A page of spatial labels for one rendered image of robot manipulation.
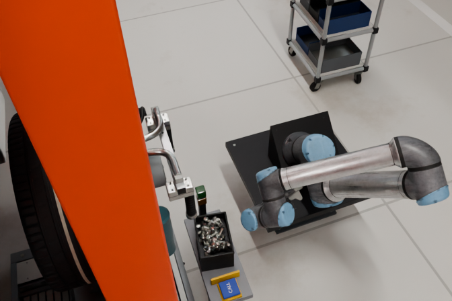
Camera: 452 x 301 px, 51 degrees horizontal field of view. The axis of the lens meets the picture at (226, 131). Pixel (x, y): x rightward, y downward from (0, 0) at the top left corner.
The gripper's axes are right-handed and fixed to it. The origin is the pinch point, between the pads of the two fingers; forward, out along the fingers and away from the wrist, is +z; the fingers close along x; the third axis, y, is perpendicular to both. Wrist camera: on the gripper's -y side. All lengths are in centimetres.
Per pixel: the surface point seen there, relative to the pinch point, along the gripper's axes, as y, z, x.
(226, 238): 0.9, -39.2, -12.4
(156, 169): -28, -69, 8
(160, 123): -39, -65, 20
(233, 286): 18, -47, -18
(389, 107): -25, 137, 16
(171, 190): -14, -75, 14
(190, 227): -14.6, -39.5, -25.6
